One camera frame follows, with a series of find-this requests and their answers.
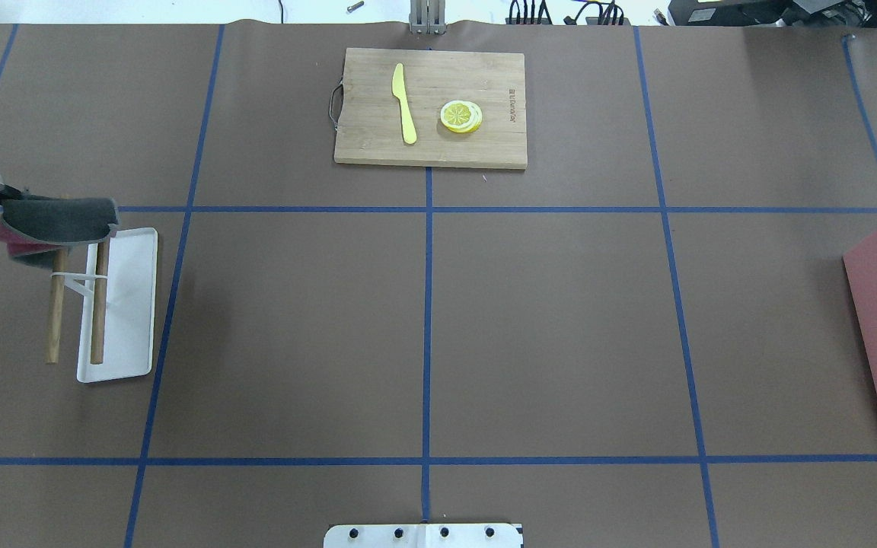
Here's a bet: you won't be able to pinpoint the yellow plastic knife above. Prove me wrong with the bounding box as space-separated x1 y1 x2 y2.
391 62 418 145

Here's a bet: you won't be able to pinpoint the wooden rack rod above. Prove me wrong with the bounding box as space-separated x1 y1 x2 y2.
90 238 110 365
44 263 65 365

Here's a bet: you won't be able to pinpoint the white rack tray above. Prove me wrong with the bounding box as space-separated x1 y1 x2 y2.
66 228 159 383

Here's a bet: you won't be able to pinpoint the bamboo cutting board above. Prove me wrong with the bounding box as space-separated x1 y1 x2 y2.
333 46 528 170

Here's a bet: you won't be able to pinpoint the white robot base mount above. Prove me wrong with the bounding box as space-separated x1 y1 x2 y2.
323 523 525 547

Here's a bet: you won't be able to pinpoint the yellow lemon slices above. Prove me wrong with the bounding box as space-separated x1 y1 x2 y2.
439 100 483 134

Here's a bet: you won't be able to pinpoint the wooden rack rod outer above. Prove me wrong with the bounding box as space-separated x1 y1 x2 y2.
44 263 65 365

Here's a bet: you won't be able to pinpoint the wooden rack rod inner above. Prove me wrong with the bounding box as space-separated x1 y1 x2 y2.
90 238 110 365

